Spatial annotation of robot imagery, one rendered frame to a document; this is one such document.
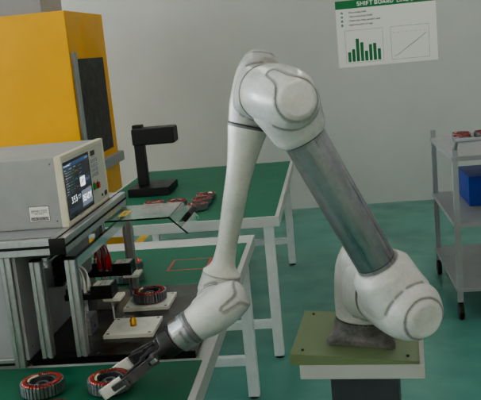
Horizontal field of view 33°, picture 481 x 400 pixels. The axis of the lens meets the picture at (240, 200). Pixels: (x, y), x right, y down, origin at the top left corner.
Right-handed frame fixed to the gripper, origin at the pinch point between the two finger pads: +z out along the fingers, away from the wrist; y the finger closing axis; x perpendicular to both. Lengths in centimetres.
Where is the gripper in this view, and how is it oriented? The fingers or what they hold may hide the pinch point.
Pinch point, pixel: (111, 381)
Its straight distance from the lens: 212.2
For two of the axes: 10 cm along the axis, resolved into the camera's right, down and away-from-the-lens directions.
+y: 0.0, 1.9, -9.8
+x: 5.8, 8.0, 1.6
